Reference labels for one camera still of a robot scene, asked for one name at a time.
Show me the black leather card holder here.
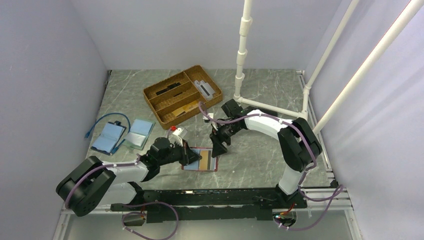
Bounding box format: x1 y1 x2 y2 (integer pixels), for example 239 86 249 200
258 108 279 117

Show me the black item in tray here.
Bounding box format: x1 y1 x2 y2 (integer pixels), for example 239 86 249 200
156 82 181 96

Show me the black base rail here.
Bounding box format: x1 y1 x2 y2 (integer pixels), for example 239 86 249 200
110 187 308 223

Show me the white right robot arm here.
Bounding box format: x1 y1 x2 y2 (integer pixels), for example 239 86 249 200
203 99 323 208

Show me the white PVC pipe frame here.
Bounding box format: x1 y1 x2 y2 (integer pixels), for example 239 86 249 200
233 0 424 135

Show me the light blue card holder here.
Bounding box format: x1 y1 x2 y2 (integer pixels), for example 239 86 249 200
123 119 155 150

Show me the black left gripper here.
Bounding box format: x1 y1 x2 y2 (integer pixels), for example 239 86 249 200
158 139 202 166

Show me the open blue card holder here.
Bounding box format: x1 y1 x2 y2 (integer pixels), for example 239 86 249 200
90 121 127 155

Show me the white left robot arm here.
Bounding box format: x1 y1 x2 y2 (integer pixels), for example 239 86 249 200
55 137 202 217

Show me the woven brown organizer tray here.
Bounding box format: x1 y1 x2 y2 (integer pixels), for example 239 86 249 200
143 65 223 130

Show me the blue cable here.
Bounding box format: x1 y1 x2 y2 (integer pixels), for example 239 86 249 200
85 112 132 139

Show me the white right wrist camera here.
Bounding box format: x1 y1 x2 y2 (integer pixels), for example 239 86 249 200
202 113 214 123

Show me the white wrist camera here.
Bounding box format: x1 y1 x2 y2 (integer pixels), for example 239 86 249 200
168 126 188 146
202 113 214 123

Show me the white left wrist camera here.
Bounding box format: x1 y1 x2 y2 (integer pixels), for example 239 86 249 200
168 126 188 146

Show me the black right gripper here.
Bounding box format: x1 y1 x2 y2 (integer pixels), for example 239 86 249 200
209 120 242 158

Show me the red leather card holder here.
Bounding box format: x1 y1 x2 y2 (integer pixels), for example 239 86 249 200
181 147 219 172

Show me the tan card in tray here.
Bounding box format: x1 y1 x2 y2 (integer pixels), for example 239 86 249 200
171 100 198 117

